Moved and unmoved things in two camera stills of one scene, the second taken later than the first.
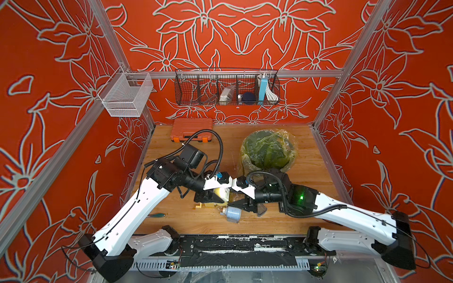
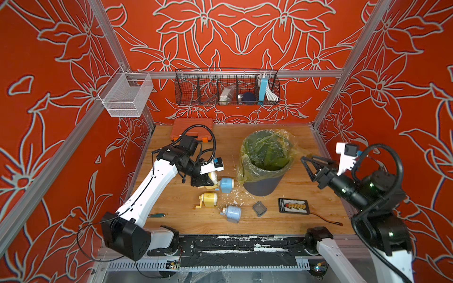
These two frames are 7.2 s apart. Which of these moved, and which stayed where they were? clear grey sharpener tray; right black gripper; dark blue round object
Moved: right black gripper
Stayed: clear grey sharpener tray; dark blue round object
